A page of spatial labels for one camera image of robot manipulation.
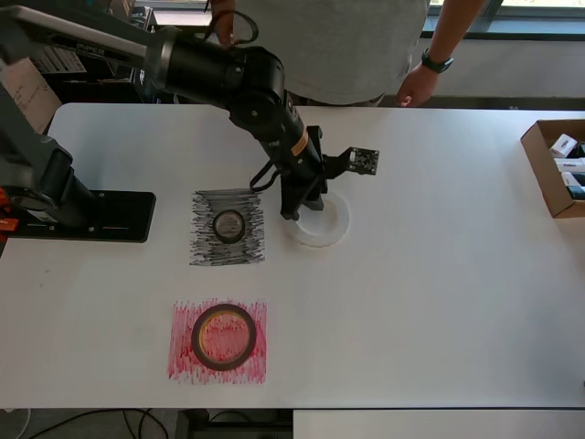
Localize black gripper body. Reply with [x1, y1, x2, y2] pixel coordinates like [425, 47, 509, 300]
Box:
[282, 157, 331, 188]

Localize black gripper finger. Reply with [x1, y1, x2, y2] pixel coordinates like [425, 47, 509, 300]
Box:
[301, 182, 329, 213]
[280, 181, 304, 221]

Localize white tape roll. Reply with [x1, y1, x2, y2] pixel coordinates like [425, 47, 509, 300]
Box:
[285, 190, 352, 250]

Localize black tape roll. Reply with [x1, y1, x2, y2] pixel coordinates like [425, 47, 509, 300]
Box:
[212, 209, 247, 244]

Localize red tape roll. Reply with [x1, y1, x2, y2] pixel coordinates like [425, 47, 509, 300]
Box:
[190, 304, 259, 370]

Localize person's left forearm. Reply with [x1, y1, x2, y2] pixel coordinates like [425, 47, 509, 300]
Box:
[429, 0, 488, 60]

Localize person's left hand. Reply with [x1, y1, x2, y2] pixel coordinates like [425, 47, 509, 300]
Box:
[395, 62, 441, 109]

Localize person's right hand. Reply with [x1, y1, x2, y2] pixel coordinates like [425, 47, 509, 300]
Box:
[215, 11, 237, 47]

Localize black scribbled paper sheet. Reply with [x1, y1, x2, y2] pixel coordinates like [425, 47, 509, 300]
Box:
[189, 186, 267, 267]

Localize person in grey shirt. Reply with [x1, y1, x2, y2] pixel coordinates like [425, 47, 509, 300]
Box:
[228, 0, 431, 107]

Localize black wristwatch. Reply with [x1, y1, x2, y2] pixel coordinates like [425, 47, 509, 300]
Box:
[420, 48, 456, 75]

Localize black AOC carton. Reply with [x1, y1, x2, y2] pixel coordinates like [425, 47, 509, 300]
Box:
[130, 68, 182, 105]

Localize red scribbled paper sheet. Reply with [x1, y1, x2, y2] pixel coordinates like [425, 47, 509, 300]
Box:
[163, 296, 269, 389]

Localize open brown cardboard box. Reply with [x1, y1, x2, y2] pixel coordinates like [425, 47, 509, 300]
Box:
[520, 118, 585, 220]

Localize black and teal carton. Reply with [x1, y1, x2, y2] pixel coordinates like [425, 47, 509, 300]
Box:
[27, 0, 147, 86]

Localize white neighbouring table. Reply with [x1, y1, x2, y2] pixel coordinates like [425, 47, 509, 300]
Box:
[292, 409, 585, 439]

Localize white printed small box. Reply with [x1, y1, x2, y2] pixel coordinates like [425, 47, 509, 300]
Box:
[552, 156, 585, 174]

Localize brown cardboard panel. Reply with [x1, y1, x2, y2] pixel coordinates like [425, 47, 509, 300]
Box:
[8, 59, 61, 136]

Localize orange clamp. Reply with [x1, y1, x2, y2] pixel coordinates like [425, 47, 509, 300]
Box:
[0, 187, 20, 234]

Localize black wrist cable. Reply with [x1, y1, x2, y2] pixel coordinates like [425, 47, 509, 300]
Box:
[249, 157, 287, 192]

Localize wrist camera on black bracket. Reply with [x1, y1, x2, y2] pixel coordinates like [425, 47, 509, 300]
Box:
[322, 145, 381, 180]

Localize thin black cable loop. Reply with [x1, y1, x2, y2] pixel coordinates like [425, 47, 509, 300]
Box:
[204, 8, 260, 47]

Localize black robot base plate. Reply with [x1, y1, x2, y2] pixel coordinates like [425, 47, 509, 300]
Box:
[11, 189, 157, 244]

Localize black table frame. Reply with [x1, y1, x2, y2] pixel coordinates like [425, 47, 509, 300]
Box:
[175, 409, 293, 439]

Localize dark window frame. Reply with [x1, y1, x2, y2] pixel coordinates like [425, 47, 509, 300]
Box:
[420, 0, 585, 41]

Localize black floor cables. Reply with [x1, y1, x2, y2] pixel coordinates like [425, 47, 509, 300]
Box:
[27, 408, 184, 439]

